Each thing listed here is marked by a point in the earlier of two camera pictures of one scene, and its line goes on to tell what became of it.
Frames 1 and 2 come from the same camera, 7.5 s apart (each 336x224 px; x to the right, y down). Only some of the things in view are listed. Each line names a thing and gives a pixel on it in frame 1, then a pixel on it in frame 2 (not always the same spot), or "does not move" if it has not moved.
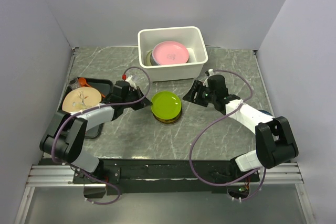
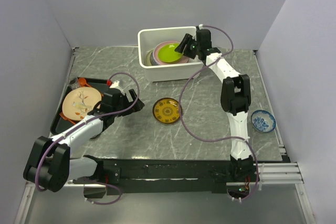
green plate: (166, 105) to (167, 52)
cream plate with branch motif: (147, 60) does not move
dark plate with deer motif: (153, 62) does not move
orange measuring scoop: (83, 82) does not move
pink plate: (170, 52) does not move
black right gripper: (197, 86) to (187, 40)
